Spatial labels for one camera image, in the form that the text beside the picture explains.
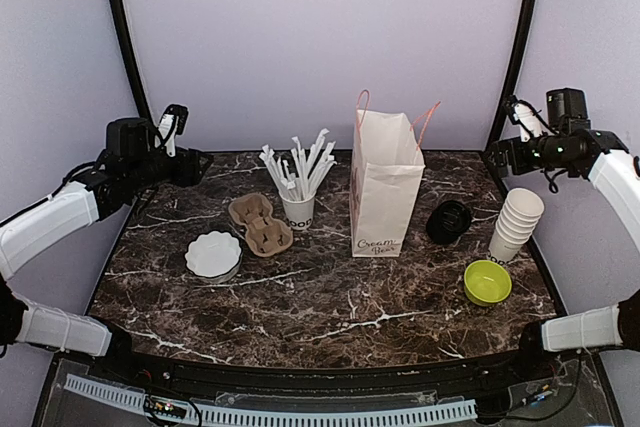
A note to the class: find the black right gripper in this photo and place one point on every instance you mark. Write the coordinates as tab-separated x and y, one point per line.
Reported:
500	147

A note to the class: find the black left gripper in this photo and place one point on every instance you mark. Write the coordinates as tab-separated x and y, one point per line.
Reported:
187	173

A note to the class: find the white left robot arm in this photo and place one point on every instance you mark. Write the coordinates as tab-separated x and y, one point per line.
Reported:
138	156

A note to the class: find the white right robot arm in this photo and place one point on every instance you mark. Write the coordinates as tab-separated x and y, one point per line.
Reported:
602	214

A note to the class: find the stack of white paper cups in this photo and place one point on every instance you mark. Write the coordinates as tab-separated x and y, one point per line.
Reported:
518	218

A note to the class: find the stack of black lids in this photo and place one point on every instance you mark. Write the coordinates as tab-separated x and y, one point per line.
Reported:
448	222

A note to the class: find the white fluted dish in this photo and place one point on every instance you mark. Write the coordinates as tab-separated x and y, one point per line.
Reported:
215	256

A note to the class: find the cardboard cup carrier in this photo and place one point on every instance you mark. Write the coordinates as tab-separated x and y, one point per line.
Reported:
265	235

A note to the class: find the bundle of wrapped straws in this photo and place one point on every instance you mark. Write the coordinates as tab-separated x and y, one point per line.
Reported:
300	182

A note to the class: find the white paper bag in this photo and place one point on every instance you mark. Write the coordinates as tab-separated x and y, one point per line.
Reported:
387	167

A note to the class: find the paper cup holding straws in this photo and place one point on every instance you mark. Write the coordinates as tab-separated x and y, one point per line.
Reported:
299	212

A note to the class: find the green bowl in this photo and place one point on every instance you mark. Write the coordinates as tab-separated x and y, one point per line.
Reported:
486	283

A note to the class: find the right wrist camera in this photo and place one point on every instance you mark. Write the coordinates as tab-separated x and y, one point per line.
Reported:
522	114

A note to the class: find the left black frame post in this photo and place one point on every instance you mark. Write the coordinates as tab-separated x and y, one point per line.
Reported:
120	22

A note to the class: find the black frame post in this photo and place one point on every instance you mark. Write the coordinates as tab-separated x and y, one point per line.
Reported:
120	22
513	69

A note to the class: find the right black frame post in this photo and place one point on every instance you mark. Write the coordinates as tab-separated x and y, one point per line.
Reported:
513	69

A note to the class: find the white cable duct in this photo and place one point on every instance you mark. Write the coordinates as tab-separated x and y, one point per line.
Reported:
244	410

